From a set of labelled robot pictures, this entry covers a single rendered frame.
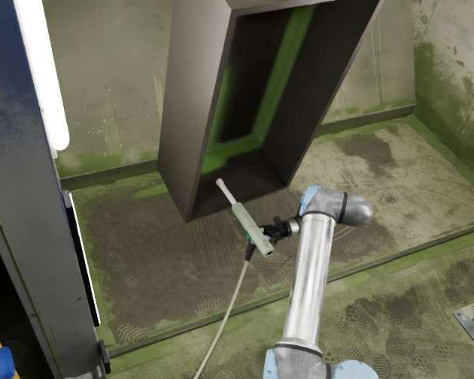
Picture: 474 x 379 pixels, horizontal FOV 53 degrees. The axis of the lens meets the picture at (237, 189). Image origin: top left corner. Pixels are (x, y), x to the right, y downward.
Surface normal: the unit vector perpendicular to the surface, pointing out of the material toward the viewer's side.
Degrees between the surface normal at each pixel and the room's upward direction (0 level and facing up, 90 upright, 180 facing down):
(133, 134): 57
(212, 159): 12
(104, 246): 0
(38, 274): 90
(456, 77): 90
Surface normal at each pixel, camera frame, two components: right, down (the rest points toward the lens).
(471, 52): -0.91, 0.22
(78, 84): 0.39, 0.19
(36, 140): 0.40, 0.69
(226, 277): 0.10, -0.69
